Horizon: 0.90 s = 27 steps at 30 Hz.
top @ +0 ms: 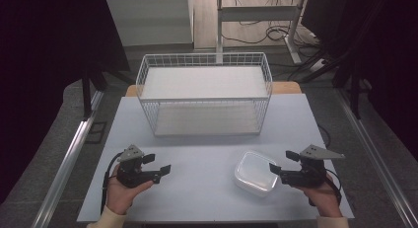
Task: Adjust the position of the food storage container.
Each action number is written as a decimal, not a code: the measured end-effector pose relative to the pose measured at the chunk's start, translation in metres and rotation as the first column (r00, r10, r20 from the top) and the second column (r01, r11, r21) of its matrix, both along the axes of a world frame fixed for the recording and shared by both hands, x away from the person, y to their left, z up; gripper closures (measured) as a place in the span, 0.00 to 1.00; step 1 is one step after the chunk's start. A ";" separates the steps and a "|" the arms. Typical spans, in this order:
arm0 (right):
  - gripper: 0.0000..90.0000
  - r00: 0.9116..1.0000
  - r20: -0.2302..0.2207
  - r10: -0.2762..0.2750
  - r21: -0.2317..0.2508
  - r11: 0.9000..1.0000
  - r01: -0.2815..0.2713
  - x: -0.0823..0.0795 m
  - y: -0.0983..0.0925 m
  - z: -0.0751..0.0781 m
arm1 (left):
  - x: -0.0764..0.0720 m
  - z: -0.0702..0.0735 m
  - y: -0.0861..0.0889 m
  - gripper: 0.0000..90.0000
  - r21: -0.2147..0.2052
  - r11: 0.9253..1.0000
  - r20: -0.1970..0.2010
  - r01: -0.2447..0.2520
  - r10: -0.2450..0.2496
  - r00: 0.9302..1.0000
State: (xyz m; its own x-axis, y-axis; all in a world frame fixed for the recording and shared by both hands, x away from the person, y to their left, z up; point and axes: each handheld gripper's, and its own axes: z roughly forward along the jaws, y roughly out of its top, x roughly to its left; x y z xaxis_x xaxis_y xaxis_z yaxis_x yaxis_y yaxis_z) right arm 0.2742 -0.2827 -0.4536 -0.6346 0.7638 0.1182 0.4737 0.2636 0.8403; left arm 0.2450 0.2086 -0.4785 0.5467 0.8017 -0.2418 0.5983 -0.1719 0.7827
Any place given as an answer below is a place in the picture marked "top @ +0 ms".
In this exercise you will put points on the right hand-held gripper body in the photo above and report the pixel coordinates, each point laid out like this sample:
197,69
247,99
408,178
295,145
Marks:
307,177

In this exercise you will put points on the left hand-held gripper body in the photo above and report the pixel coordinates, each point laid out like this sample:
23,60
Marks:
131,173

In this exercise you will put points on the white plastic lidded container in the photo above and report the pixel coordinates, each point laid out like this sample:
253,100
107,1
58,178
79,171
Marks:
254,173

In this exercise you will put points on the person's left hand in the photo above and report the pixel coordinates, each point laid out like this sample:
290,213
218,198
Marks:
120,196

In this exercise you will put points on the person's right hand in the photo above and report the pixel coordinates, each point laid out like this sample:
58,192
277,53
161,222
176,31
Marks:
323,200

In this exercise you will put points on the black metal stand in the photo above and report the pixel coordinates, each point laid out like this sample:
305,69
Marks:
355,93
86,96

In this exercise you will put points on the white power strip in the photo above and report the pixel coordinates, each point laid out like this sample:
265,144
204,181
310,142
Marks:
317,65

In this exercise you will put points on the black curtain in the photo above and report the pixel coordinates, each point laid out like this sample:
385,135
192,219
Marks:
42,57
387,57

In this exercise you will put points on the white cabinet panel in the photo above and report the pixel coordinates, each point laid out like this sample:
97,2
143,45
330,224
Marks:
149,20

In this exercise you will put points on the black square floor bracket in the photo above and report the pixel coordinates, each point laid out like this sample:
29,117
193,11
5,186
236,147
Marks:
97,132

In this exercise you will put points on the aluminium rail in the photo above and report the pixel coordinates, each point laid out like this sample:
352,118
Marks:
65,168
378,149

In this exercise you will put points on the white metal desk frame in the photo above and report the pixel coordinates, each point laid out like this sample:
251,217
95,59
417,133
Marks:
256,13

